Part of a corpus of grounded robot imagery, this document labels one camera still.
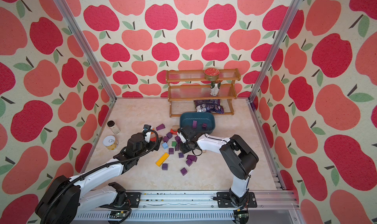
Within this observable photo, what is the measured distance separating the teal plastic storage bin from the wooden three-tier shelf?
0.03 metres

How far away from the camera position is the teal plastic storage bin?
103 cm

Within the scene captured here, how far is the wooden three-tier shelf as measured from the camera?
1.04 meters

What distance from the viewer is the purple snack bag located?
1.07 metres
